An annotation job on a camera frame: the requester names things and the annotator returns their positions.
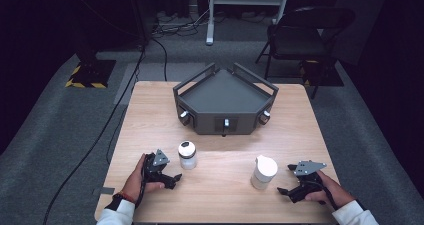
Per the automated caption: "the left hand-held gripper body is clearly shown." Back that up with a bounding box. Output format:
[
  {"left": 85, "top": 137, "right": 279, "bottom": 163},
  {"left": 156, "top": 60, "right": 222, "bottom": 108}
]
[{"left": 142, "top": 148, "right": 171, "bottom": 184}]

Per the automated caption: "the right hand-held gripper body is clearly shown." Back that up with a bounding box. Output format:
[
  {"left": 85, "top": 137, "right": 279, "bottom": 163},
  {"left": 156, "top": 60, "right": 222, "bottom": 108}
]
[{"left": 288, "top": 160, "right": 328, "bottom": 204}]

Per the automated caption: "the white-lidded glass jar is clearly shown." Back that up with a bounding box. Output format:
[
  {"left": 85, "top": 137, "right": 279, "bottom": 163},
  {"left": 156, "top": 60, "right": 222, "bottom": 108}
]
[{"left": 250, "top": 154, "right": 279, "bottom": 191}]

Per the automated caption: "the person's left hand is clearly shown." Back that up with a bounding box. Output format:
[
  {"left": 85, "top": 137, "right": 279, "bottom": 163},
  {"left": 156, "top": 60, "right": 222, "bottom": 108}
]
[{"left": 121, "top": 153, "right": 166, "bottom": 204}]

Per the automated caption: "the person's right hand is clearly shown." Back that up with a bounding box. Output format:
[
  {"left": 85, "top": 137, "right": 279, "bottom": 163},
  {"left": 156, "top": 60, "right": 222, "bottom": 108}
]
[{"left": 304, "top": 170, "right": 356, "bottom": 211}]

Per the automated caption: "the red and black wristband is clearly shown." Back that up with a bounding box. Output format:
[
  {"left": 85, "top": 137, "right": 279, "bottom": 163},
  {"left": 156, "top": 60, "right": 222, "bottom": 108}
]
[{"left": 104, "top": 190, "right": 136, "bottom": 212}]

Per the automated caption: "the grey tape strip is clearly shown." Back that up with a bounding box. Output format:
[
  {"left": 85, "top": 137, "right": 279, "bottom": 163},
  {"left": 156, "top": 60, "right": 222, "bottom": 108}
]
[{"left": 92, "top": 186, "right": 116, "bottom": 197}]

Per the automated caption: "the black base with hazard stripes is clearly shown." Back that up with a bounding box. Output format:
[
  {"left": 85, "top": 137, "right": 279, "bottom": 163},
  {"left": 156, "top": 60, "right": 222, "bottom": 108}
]
[
  {"left": 299, "top": 59, "right": 345, "bottom": 88},
  {"left": 65, "top": 59, "right": 117, "bottom": 89}
]

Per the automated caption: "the black folding chair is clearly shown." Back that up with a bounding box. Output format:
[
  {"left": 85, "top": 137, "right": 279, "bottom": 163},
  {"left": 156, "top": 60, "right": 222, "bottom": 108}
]
[{"left": 255, "top": 6, "right": 356, "bottom": 100}]

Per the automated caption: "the right hand-held gripper cable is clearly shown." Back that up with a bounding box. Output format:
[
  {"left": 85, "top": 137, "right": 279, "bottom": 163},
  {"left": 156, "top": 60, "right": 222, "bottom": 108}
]
[{"left": 308, "top": 179, "right": 340, "bottom": 212}]

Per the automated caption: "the hand-held gripper cable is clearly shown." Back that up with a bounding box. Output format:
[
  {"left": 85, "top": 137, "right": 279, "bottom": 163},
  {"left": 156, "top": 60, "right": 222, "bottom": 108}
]
[
  {"left": 308, "top": 179, "right": 340, "bottom": 212},
  {"left": 134, "top": 158, "right": 150, "bottom": 210}
]

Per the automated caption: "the left hand-held gripper cable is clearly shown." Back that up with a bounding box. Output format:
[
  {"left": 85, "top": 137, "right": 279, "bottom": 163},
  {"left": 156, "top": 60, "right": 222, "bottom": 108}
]
[{"left": 134, "top": 158, "right": 150, "bottom": 210}]

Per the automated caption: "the thin black floor cable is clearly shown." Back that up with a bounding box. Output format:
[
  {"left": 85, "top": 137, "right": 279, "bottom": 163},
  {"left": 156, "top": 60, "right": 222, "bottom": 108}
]
[{"left": 105, "top": 105, "right": 130, "bottom": 165}]

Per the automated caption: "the long black floor cable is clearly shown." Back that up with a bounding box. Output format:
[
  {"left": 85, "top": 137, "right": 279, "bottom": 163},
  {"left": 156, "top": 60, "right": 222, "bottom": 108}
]
[{"left": 42, "top": 46, "right": 147, "bottom": 225}]

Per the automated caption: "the short black floor cable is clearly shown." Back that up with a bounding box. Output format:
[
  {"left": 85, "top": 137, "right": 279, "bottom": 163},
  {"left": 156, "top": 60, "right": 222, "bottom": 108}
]
[{"left": 151, "top": 37, "right": 169, "bottom": 83}]

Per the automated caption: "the bundle of floor cables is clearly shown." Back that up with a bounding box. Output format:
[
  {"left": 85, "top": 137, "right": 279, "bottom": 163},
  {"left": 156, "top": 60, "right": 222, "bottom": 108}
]
[{"left": 152, "top": 8, "right": 234, "bottom": 38}]

